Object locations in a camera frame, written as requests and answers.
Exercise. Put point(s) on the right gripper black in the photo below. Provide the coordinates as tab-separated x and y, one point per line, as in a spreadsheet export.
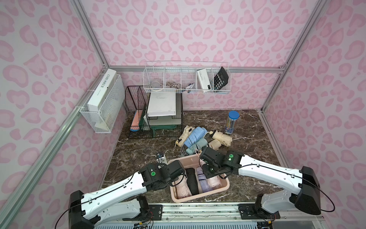
208	158

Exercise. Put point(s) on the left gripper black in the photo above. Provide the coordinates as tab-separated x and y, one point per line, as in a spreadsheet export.
177	169

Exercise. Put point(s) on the black umbrella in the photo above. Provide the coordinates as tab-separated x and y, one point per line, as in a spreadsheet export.
192	181

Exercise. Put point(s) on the pink plastic storage box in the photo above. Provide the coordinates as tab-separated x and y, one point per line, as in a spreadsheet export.
193	161

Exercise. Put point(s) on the purple umbrella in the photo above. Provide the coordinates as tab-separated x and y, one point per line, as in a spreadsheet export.
203	181

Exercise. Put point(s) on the cream umbrella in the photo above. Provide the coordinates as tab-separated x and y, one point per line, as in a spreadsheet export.
183	137
224	139

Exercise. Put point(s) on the blue umbrella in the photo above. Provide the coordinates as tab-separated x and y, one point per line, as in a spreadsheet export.
195	135

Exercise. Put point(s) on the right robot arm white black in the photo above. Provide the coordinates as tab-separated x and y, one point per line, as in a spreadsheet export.
300	187

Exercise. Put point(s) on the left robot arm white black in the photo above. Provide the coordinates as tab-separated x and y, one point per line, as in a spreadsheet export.
123	200

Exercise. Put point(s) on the mint green folded umbrella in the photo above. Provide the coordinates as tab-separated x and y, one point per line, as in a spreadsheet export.
197	146

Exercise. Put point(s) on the small white box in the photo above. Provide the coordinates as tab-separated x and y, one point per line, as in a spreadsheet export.
203	79

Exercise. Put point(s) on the long white box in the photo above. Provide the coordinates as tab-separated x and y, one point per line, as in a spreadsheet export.
102	90

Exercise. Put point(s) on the green document tray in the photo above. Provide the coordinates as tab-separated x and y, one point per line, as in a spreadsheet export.
162	126

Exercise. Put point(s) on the blue lid pencil jar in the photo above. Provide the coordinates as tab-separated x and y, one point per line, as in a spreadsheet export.
233	116

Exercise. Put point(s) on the white paper stack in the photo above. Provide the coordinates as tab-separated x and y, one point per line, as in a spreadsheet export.
161	104

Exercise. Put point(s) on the black calculator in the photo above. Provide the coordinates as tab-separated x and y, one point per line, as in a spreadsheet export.
221	80

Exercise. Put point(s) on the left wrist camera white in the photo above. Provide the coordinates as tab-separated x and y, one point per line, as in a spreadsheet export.
160	158

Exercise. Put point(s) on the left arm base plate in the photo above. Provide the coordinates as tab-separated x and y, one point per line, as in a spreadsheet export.
153	212

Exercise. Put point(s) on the aluminium front rail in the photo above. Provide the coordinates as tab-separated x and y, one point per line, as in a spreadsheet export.
216	215

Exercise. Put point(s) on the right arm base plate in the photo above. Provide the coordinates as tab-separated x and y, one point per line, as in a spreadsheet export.
248	211

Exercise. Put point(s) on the black wire file rack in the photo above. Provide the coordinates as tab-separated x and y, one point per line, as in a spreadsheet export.
137	100

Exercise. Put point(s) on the white wire side basket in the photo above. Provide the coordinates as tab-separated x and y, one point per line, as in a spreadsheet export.
102	122

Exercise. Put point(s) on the white wire wall basket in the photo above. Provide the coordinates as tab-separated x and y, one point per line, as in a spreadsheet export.
181	76

